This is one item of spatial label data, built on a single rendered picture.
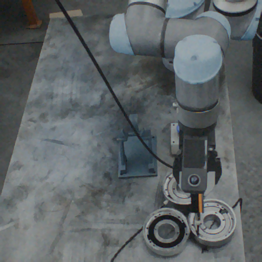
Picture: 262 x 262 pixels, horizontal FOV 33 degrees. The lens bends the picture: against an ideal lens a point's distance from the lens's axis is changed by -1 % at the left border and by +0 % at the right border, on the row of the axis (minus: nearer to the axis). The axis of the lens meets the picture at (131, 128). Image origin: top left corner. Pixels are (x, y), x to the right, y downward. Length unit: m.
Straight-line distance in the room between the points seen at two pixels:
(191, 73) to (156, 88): 0.62
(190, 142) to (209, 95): 0.11
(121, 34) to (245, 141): 1.45
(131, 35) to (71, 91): 0.57
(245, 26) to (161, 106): 0.31
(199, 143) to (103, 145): 0.45
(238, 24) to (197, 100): 0.52
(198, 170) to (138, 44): 0.26
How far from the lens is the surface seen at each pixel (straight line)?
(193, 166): 0.81
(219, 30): 0.82
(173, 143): 1.14
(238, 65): 2.57
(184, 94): 0.75
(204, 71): 0.72
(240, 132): 2.25
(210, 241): 1.01
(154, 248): 1.01
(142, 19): 0.85
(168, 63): 1.37
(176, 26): 0.83
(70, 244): 1.09
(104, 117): 1.28
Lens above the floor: 1.75
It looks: 50 degrees down
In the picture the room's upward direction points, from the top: 11 degrees counter-clockwise
